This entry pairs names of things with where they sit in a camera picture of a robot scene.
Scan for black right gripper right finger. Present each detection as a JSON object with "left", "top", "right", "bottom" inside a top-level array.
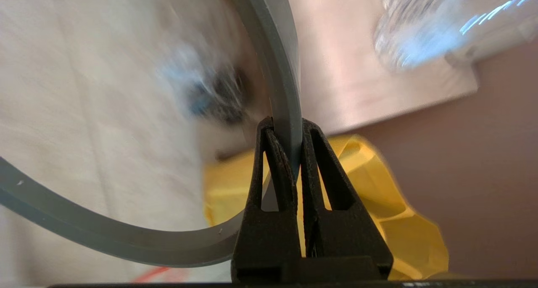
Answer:
[{"left": 300, "top": 119, "right": 394, "bottom": 280}]

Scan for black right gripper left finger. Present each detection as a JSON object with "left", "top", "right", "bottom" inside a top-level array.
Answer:
[{"left": 231, "top": 116, "right": 301, "bottom": 283}]

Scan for grey bin rim ring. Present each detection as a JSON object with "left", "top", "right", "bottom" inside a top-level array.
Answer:
[{"left": 0, "top": 0, "right": 304, "bottom": 268}]

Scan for yellow fabric tote bag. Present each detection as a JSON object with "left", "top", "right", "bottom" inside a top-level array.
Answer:
[{"left": 203, "top": 133, "right": 450, "bottom": 280}]

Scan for clear plastic bag black contents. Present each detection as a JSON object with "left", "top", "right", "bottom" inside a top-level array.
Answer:
[{"left": 156, "top": 42, "right": 255, "bottom": 125}]

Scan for beige wood-grain bench top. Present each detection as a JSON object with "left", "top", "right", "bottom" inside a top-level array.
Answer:
[{"left": 284, "top": 0, "right": 480, "bottom": 136}]

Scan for clear plastic water bottle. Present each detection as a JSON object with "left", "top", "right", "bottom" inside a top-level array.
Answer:
[{"left": 373, "top": 0, "right": 538, "bottom": 72}]

